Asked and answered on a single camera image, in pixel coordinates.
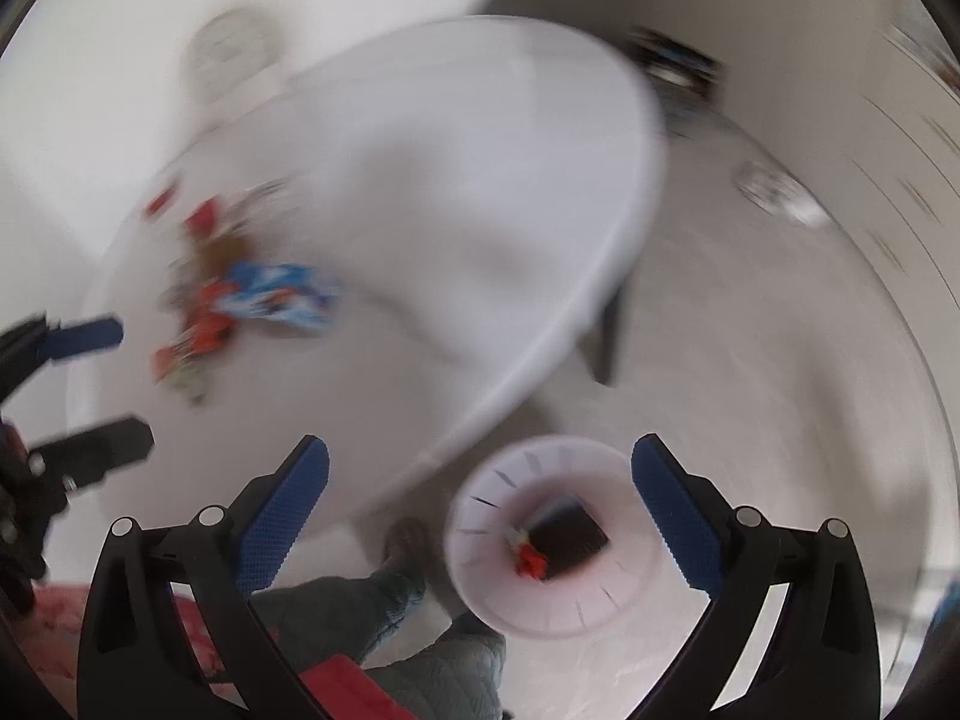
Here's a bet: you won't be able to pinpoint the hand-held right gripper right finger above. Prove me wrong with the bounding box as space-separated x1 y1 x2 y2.
631 433 880 720

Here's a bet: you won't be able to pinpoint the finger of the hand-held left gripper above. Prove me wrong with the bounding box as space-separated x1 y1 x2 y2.
0 315 125 391
26 416 155 496

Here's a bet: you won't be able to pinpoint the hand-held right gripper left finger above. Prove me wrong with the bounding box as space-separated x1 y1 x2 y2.
77 435 331 720

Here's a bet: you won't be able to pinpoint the dark brown packet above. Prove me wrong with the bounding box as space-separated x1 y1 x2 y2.
529 496 610 584

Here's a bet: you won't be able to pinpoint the green and white wrapper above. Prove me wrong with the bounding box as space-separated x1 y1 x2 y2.
165 367 207 406

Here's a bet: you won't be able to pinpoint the long red wrapper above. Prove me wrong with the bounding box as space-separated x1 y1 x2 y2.
154 319 233 376

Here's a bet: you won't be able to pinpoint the red orange wrapper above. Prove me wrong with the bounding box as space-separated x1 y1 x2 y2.
176 281 241 323

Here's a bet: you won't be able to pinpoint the brown wrapper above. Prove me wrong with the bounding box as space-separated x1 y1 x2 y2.
199 236 252 263

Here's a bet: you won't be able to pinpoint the white plastic bin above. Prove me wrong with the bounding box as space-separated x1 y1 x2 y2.
442 435 713 642

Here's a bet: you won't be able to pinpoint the blue and white snack packet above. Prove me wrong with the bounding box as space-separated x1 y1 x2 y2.
217 261 342 335

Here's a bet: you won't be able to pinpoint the pink patterned garment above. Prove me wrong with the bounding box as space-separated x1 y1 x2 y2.
30 585 233 706

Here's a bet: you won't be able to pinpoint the brown slipper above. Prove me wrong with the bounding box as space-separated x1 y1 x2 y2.
382 517 432 578

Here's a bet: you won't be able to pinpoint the red cloth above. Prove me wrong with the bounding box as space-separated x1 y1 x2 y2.
300 652 421 720

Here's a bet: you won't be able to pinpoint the dark table leg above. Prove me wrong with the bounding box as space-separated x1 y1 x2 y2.
592 277 631 387

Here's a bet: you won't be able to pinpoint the grey quilted trousers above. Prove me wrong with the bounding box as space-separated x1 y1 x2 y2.
255 570 507 720

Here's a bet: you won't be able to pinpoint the white patterned floor object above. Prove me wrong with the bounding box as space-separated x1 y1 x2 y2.
735 161 830 230

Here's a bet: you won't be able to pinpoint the dark blurred object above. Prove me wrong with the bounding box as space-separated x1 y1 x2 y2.
630 26 725 102

